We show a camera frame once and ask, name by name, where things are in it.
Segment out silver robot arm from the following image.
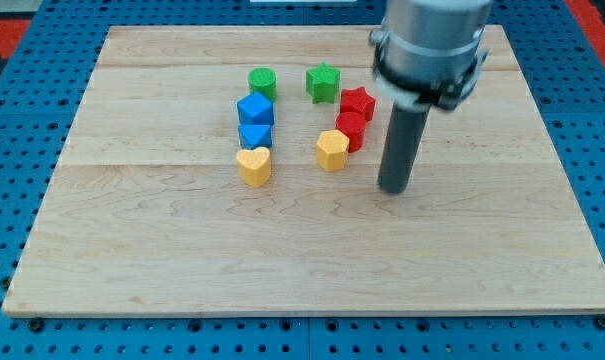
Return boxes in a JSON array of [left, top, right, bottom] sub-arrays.
[[369, 0, 492, 111]]

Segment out yellow heart block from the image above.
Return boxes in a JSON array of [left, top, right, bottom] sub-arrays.
[[236, 147, 272, 187]]

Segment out blue triangle block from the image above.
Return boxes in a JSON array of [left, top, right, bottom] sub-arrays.
[[238, 124, 272, 150]]

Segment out yellow hexagon block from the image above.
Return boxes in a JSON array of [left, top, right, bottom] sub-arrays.
[[316, 129, 350, 172]]

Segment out red cylinder block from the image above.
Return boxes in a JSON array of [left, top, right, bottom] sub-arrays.
[[335, 112, 367, 153]]

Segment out blue cube block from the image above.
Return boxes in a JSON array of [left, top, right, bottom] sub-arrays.
[[236, 92, 275, 125]]

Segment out red star block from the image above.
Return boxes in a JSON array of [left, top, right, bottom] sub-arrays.
[[339, 87, 376, 122]]

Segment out green star block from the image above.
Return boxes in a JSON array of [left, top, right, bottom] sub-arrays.
[[306, 63, 341, 104]]

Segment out green cylinder block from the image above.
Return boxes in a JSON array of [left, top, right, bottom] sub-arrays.
[[247, 67, 277, 102]]

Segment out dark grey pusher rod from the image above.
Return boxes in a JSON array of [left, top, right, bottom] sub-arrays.
[[378, 104, 430, 194]]

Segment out light wooden board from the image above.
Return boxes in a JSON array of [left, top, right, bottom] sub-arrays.
[[3, 26, 605, 318]]

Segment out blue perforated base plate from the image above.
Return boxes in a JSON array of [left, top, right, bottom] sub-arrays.
[[0, 0, 605, 359]]

